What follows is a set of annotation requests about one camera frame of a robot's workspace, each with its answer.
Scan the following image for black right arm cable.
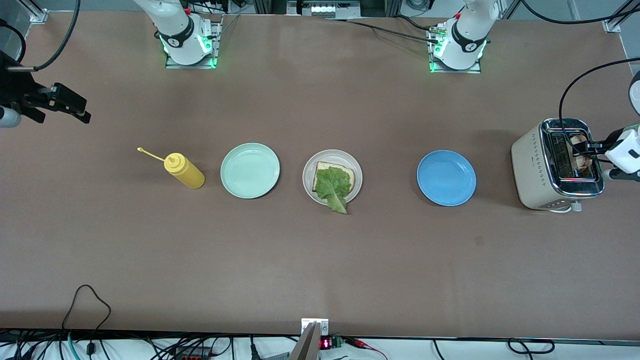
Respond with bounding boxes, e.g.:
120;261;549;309
0;21;27;65

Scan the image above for red and black clip leads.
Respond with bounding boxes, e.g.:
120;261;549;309
345;337;388;360

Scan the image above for yellow mustard squeeze bottle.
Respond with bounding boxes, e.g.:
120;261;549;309
137;146;206;190

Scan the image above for control box with lights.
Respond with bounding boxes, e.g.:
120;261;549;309
286;0;362;19

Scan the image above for black looped cable with ferrite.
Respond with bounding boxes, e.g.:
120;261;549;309
61;284;112;360

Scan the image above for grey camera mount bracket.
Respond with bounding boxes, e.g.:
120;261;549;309
290;318;330;360

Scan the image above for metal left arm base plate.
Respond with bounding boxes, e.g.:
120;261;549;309
429;25;482;74

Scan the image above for beige plate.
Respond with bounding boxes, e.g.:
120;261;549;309
302;149;363;207

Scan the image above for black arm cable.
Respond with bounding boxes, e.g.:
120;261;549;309
520;0;640;165
0;21;27;65

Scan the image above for beige chrome toaster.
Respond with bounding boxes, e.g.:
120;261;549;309
511;117;605;214

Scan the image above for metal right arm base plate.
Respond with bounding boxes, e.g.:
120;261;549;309
165;15;223;69

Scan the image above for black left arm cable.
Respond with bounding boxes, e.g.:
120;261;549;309
520;0;640;165

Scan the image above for black coiled cable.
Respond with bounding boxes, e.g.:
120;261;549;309
507;338;556;355

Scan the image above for blue plate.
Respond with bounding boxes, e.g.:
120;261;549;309
416;150;477;207

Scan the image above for bread slice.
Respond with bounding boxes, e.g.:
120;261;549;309
570;134;594;171
312;161;356;194

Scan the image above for green lettuce leaf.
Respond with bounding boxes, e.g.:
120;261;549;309
315;166;353;215

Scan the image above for mint green plate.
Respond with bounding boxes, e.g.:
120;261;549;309
220;143;281;200

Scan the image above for black cable across table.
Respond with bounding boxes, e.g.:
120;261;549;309
324;15;448;43

